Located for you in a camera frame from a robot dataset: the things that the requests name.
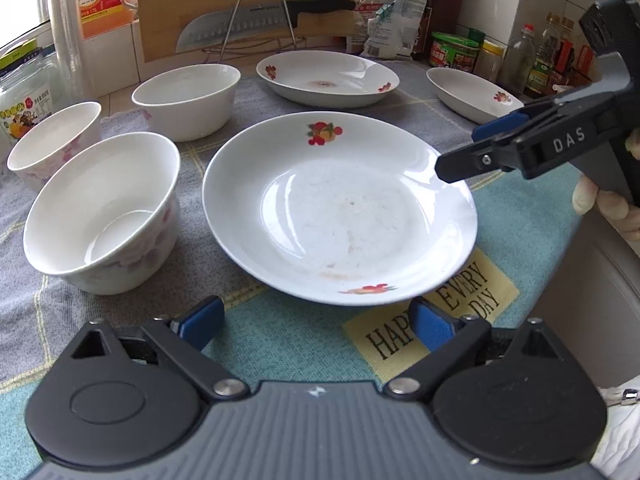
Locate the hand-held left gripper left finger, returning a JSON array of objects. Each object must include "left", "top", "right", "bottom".
[{"left": 70, "top": 295, "right": 251, "bottom": 402}]

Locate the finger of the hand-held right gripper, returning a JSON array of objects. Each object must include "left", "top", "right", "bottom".
[
  {"left": 471, "top": 81, "right": 607, "bottom": 143},
  {"left": 435, "top": 134, "right": 522, "bottom": 185}
]

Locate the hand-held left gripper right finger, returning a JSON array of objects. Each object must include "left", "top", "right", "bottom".
[{"left": 382, "top": 296, "right": 556, "bottom": 403}]

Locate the white pink-floral bowl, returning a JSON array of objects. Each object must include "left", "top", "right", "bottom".
[
  {"left": 6, "top": 101, "right": 103, "bottom": 193},
  {"left": 22, "top": 131, "right": 182, "bottom": 296}
]

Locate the white fruit-print plate with stain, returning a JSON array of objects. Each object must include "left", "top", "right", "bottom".
[{"left": 256, "top": 50, "right": 400, "bottom": 109}]

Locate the wide white floral bowl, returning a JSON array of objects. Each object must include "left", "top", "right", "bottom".
[{"left": 131, "top": 64, "right": 242, "bottom": 142}]

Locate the person's right hand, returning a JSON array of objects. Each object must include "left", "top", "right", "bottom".
[{"left": 572, "top": 129, "right": 640, "bottom": 243}]

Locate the green label oil bottle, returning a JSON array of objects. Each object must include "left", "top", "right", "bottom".
[{"left": 525, "top": 12, "right": 563, "bottom": 100}]

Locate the clear glass bottle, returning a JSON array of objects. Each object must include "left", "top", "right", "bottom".
[{"left": 500, "top": 22, "right": 538, "bottom": 97}]

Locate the yellow-lidded spice jar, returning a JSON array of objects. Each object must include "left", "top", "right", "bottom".
[{"left": 474, "top": 40, "right": 505, "bottom": 84}]

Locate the checked grey teal cloth mat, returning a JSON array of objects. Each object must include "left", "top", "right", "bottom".
[{"left": 0, "top": 57, "right": 586, "bottom": 466}]

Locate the green lidded sauce jar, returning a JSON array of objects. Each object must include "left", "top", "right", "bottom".
[{"left": 430, "top": 31, "right": 483, "bottom": 74}]

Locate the red label bottle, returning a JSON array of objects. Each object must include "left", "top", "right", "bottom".
[{"left": 557, "top": 16, "right": 581, "bottom": 86}]

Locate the white blue plastic bag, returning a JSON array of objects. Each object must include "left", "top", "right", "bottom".
[{"left": 365, "top": 0, "right": 432, "bottom": 59}]

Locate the white orange food bag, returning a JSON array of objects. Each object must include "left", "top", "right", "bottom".
[{"left": 350, "top": 0, "right": 396, "bottom": 56}]

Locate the person's white jacket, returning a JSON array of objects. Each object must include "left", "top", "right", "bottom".
[{"left": 592, "top": 385, "right": 640, "bottom": 480}]

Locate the glass jar with label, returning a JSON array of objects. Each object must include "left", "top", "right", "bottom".
[{"left": 0, "top": 40, "right": 68, "bottom": 143}]

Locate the metal wire rack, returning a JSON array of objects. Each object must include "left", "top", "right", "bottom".
[{"left": 202, "top": 0, "right": 306, "bottom": 63}]

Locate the black-handled kitchen knife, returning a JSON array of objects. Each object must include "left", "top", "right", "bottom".
[{"left": 176, "top": 0, "right": 357, "bottom": 53}]

